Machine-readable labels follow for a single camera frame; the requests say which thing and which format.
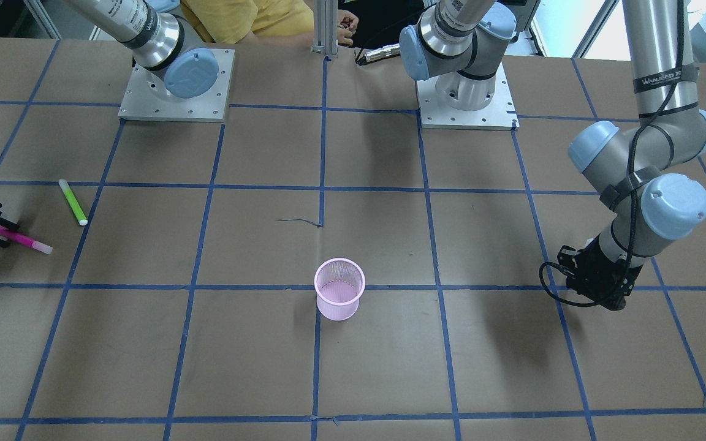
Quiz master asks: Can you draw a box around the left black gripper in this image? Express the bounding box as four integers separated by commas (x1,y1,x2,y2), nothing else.
558,238,642,312

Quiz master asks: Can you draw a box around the pink pen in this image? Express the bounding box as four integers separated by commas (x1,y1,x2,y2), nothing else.
0,226,54,255

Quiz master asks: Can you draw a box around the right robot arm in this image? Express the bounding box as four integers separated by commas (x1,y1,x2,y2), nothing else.
0,1,219,248

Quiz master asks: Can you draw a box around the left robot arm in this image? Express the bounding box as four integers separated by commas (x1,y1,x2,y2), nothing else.
557,1,706,311

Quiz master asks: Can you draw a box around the pink mesh cup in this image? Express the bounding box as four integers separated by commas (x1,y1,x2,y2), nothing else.
313,258,365,322

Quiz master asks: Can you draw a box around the green pen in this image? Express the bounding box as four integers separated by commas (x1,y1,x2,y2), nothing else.
57,179,89,226

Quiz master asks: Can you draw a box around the person in yellow shirt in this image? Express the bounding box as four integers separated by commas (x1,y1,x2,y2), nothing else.
178,0,360,47

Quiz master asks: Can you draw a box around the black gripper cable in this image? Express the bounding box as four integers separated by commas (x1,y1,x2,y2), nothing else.
539,0,697,308

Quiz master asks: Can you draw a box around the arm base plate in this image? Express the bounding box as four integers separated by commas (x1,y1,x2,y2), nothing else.
416,64,520,130
118,48,236,123

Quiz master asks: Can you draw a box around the aluminium frame post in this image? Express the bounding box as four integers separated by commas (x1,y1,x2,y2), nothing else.
311,0,337,61

